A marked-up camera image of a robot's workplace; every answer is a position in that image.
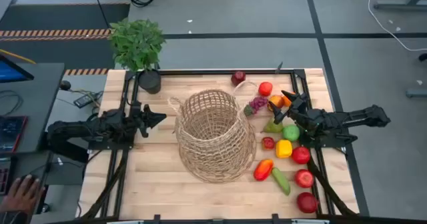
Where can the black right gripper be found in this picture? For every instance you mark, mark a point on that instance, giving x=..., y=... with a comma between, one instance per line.
x=298, y=109

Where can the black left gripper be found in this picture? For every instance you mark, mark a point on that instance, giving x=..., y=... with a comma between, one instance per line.
x=141, y=120

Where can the orange yellow peach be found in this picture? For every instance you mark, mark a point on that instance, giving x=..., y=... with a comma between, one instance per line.
x=277, y=100

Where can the green pear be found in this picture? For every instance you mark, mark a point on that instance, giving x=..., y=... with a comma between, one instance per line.
x=273, y=127

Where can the red tomato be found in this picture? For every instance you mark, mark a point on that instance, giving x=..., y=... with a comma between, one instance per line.
x=265, y=88

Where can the purple grape bunch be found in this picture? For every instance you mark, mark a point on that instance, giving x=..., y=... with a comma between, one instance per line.
x=257, y=103

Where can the green apple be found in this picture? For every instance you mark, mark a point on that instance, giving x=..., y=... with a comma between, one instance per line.
x=291, y=132

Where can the small red fruit yellow core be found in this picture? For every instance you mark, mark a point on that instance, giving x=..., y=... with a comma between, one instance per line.
x=268, y=143

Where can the yellow bell pepper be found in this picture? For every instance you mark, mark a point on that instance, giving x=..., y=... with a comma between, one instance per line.
x=284, y=148

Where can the dark red apple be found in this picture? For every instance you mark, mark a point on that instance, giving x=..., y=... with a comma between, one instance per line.
x=238, y=77
x=307, y=202

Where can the red orange mango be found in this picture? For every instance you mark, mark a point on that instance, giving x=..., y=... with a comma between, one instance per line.
x=263, y=169

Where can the woven seagrass basket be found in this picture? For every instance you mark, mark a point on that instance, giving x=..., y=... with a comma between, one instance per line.
x=213, y=157

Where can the green cucumber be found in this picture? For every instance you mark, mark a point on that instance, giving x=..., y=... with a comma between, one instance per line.
x=281, y=180

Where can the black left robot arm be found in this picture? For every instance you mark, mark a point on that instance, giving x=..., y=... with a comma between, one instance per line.
x=83, y=129

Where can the person's forearm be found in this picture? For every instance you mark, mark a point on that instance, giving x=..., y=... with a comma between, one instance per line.
x=13, y=217

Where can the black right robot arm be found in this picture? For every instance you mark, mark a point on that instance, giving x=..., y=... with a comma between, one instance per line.
x=350, y=117

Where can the black power adapter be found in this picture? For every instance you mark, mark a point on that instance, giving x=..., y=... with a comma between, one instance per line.
x=85, y=99

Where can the green potted plant black pot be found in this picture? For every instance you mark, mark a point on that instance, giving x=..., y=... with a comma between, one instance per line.
x=136, y=44

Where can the black round knob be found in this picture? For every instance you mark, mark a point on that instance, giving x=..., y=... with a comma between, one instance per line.
x=65, y=85

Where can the dark grey desk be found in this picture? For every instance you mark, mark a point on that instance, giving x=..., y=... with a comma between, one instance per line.
x=40, y=84

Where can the grey desk foot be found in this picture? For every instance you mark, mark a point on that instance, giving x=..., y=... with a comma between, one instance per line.
x=417, y=93

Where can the black floor mat hazard edge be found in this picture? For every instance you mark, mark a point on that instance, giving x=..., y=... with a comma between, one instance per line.
x=66, y=17

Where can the red-edged tablet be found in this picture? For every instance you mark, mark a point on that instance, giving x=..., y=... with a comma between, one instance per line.
x=11, y=134

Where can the computer monitor blue screen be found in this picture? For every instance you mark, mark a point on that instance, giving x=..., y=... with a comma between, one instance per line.
x=11, y=72

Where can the person's hand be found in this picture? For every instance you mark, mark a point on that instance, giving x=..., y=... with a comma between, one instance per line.
x=21, y=194

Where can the black keyboard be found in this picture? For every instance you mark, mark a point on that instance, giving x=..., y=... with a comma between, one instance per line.
x=4, y=180

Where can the black aluminium table frame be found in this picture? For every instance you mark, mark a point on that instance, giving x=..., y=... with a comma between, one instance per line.
x=217, y=72

